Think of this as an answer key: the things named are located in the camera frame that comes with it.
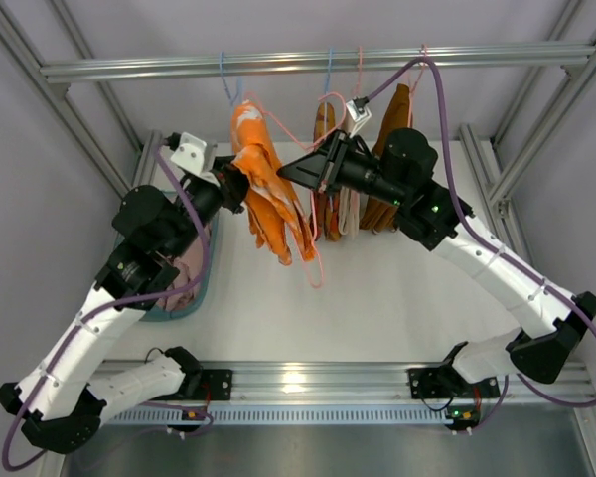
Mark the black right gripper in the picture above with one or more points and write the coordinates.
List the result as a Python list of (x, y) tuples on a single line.
[(331, 162)]

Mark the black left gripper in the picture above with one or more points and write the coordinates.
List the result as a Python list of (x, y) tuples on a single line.
[(234, 186)]

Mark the orange white tie-dye trousers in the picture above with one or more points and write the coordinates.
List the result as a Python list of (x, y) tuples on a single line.
[(273, 207)]

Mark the pink trousers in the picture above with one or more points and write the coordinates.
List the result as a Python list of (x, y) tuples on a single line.
[(190, 264)]

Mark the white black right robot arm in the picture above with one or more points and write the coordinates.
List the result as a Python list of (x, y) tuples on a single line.
[(552, 320)]

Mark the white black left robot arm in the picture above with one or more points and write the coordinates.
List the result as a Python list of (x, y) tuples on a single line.
[(60, 406)]

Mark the beige trousers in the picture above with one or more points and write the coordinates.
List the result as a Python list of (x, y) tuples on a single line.
[(349, 213)]

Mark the orange brown patterned trousers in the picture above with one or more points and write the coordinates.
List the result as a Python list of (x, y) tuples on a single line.
[(326, 205)]

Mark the teal plastic basket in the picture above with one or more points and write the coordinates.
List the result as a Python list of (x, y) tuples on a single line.
[(157, 315)]

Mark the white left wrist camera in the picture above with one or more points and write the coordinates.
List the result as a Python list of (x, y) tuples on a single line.
[(191, 153)]

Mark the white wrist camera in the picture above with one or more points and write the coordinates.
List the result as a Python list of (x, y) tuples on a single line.
[(357, 115), (191, 153)]

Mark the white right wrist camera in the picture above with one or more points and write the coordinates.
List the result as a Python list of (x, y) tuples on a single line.
[(357, 115)]

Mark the aluminium left frame strut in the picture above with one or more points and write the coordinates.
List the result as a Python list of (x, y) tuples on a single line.
[(22, 50)]

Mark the aluminium frame strut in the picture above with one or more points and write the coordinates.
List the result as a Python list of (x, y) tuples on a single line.
[(22, 50), (539, 109)]

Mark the aluminium right frame strut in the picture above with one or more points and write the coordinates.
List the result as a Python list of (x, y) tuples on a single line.
[(539, 109)]

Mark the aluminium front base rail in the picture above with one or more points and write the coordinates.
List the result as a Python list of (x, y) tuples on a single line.
[(371, 382)]

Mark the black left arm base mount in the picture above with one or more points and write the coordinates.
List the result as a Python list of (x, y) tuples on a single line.
[(213, 385)]

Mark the grey slotted cable duct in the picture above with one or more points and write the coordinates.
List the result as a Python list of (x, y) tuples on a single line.
[(310, 414)]

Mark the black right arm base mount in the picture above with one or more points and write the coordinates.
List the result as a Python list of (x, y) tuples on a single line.
[(444, 382)]

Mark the aluminium hanging rail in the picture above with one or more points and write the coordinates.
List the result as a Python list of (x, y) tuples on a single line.
[(540, 54)]

